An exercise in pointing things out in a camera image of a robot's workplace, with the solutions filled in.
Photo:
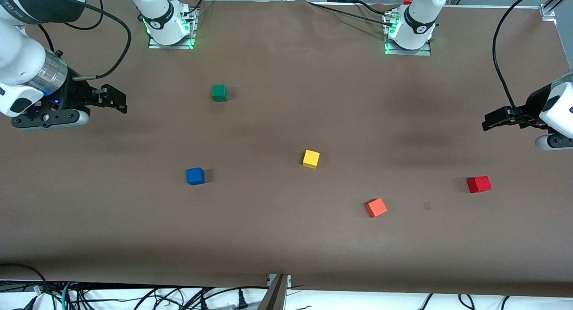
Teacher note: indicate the orange block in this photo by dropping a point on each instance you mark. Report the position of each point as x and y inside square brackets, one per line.
[376, 208]

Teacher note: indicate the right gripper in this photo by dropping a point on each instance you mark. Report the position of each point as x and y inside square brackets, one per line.
[77, 95]

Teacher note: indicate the black power plug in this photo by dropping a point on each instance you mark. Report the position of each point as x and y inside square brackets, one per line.
[242, 301]

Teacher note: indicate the metal frame strut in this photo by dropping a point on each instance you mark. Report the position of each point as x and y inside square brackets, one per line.
[275, 296]

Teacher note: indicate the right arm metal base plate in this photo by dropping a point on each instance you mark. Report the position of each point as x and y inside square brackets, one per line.
[154, 45]

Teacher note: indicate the yellow block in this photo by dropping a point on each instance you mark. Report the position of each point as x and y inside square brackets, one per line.
[311, 158]

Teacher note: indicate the green block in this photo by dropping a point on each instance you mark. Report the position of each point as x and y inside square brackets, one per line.
[219, 93]

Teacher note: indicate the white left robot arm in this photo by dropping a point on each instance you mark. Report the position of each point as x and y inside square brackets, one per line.
[421, 14]

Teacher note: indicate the blue block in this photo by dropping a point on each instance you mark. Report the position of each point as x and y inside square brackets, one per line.
[195, 176]

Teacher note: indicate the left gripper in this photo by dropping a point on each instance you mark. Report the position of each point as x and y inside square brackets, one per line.
[532, 105]

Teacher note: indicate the red block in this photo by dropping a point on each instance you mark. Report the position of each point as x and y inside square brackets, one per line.
[479, 184]

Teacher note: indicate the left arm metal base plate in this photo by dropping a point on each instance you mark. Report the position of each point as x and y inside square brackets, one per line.
[425, 52]

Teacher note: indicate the aluminium corner bracket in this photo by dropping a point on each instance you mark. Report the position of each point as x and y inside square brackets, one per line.
[547, 10]

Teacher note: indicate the brown table cover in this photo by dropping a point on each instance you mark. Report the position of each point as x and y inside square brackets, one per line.
[286, 238]

